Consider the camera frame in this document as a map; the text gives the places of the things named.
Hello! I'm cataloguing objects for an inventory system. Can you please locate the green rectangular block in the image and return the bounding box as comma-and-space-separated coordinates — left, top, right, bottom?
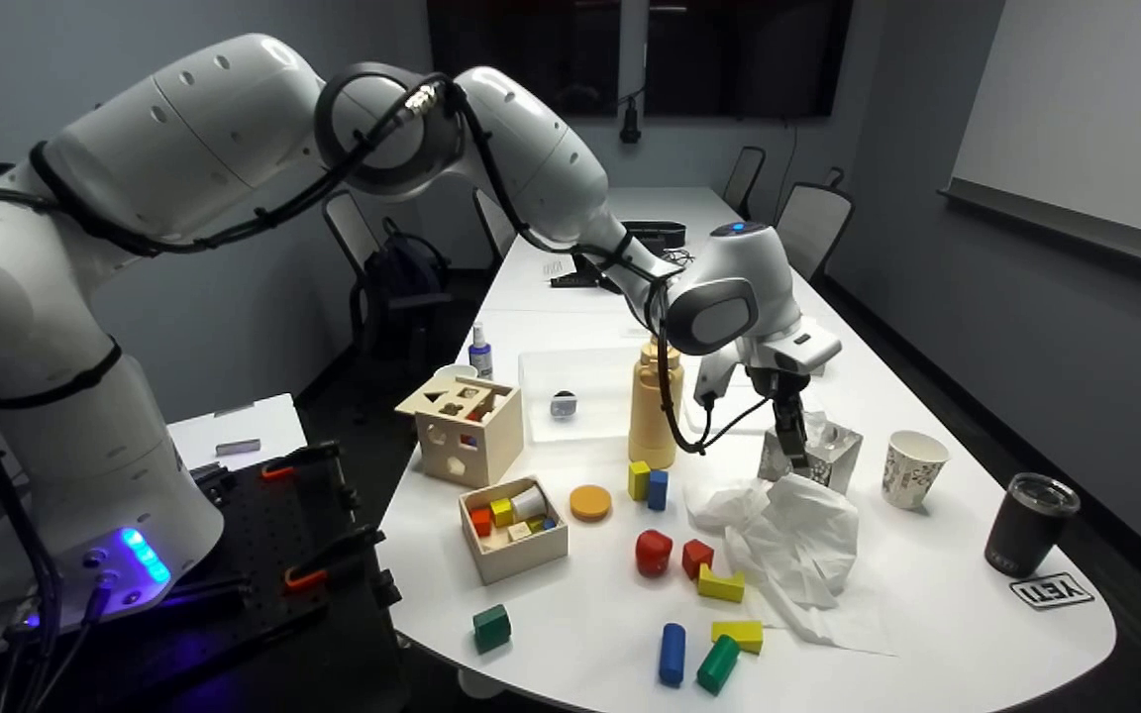
695, 633, 745, 703

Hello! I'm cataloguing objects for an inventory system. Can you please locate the hanging black device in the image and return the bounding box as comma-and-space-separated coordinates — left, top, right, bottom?
615, 83, 644, 152

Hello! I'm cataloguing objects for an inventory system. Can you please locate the white cylinder block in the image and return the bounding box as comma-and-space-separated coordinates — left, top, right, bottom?
512, 485, 555, 528

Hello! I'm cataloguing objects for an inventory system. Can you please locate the red cylinder block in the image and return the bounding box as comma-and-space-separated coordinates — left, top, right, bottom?
631, 528, 679, 584

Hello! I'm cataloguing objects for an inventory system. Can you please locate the short green wooden block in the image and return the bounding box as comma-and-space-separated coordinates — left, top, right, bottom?
468, 601, 515, 656

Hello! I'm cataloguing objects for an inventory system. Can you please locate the yellow wooden block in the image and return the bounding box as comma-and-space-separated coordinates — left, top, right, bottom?
711, 617, 767, 656
695, 565, 748, 611

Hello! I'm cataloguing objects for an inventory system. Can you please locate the blue spray bottle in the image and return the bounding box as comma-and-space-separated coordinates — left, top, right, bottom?
465, 326, 499, 384

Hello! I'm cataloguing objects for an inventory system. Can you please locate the clear plastic container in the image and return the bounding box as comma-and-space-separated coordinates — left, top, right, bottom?
515, 345, 644, 448

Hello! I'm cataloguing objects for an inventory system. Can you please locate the black metal tumbler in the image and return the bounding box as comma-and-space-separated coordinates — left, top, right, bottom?
984, 469, 1087, 584

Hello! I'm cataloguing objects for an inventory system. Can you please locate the wooden shape sorter box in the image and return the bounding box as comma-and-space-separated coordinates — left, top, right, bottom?
391, 363, 528, 491

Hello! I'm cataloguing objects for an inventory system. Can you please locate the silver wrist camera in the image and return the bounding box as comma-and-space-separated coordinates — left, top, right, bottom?
759, 322, 849, 375

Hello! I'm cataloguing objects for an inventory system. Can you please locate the small white paper towel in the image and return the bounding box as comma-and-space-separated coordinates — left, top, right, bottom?
766, 473, 862, 615

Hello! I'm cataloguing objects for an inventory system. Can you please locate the flat black table device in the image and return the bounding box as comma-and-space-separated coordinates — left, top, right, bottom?
623, 219, 695, 254

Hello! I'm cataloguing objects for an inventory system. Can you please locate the wooden block tray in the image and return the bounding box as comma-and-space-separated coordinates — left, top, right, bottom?
457, 473, 572, 589

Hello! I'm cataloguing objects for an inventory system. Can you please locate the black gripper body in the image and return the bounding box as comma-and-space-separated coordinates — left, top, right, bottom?
753, 362, 815, 417

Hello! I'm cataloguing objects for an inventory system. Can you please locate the dark wall screen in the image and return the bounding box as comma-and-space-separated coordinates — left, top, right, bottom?
424, 0, 631, 118
641, 0, 860, 126

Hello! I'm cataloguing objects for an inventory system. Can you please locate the orange wooden disc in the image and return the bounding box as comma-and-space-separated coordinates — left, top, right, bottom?
568, 481, 618, 528

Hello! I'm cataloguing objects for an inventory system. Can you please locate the crumpled clear plastic bag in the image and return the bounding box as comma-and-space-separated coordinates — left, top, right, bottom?
687, 477, 895, 654

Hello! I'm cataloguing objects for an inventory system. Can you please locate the black equipment cart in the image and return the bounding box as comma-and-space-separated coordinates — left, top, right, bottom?
186, 437, 404, 670

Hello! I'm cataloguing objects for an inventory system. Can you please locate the white logo sticker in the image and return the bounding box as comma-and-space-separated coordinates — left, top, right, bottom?
1008, 570, 1103, 615

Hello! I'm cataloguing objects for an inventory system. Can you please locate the whiteboard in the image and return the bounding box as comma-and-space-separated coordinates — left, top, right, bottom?
938, 0, 1141, 283

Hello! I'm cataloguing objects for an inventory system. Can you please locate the white sheet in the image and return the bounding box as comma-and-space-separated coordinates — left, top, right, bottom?
164, 387, 312, 477

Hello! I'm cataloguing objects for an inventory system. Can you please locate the black clamp orange handle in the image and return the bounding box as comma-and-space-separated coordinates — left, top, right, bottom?
252, 456, 306, 489
280, 563, 335, 596

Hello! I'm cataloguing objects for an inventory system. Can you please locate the tan plastic bottle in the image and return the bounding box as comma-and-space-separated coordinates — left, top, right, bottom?
627, 338, 691, 473

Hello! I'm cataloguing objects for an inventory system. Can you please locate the red angular block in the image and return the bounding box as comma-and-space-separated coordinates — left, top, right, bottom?
679, 535, 716, 585

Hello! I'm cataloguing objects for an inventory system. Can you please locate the blue cylinder block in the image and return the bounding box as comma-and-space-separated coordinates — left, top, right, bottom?
654, 617, 691, 695

